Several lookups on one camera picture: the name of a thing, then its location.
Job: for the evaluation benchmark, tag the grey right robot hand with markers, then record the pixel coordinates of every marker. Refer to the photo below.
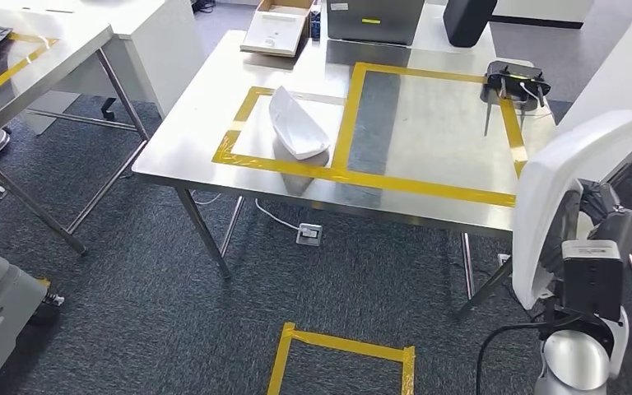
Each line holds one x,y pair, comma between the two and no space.
616,229

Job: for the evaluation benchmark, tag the white plastic shell part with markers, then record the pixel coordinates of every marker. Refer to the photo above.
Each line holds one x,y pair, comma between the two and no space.
297,128
539,218

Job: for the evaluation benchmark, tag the steel workbench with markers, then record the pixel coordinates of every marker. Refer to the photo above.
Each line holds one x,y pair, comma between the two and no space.
436,142

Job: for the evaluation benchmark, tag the white power strip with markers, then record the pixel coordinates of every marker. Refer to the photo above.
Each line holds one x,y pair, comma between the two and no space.
503,259

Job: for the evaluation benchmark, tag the white desk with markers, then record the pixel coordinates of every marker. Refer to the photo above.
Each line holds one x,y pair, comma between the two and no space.
621,71

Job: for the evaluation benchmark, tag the black router with antennas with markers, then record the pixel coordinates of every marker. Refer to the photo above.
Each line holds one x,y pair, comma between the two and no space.
512,82

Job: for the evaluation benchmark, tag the yellow floor tape square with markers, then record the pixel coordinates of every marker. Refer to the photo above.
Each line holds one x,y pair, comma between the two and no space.
348,345

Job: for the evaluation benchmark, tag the grey floor socket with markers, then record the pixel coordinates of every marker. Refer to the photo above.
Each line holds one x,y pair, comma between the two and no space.
309,234

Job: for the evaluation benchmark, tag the grey metal case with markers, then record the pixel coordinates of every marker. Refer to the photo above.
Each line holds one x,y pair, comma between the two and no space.
376,22

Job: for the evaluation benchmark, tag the cardboard box with white tray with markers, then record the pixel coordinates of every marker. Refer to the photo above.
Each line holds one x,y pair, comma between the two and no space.
275,27

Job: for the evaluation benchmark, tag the white cabinet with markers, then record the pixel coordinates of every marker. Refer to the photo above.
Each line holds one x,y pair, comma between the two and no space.
152,60

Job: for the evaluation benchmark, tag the yellow tape strip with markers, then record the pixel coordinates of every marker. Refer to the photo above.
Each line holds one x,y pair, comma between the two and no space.
8,73

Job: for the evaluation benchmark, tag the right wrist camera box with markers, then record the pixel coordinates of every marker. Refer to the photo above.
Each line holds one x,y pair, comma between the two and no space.
591,283

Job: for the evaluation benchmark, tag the large yellow tape frame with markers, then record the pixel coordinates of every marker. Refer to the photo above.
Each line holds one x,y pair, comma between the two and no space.
352,109

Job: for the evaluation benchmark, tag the small yellow tape frame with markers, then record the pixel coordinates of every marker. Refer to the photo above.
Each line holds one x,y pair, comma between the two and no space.
241,115

